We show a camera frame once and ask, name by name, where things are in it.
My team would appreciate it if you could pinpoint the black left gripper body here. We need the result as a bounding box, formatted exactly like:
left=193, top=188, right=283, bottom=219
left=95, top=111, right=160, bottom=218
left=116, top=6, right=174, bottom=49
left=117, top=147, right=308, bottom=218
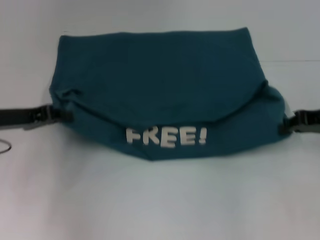
left=0, top=106, right=34, bottom=131

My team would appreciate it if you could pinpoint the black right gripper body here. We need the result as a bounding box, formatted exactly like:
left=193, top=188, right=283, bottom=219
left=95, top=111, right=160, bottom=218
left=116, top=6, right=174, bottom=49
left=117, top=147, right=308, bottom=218
left=299, top=108, right=320, bottom=135

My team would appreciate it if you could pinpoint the teal blue shirt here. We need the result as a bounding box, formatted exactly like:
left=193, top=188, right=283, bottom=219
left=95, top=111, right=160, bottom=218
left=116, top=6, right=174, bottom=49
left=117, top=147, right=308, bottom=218
left=48, top=28, right=292, bottom=162

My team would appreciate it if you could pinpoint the dark red left gripper cable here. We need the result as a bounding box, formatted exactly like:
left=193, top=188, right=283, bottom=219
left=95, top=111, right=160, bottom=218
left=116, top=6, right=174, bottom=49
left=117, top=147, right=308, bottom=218
left=0, top=139, right=13, bottom=154

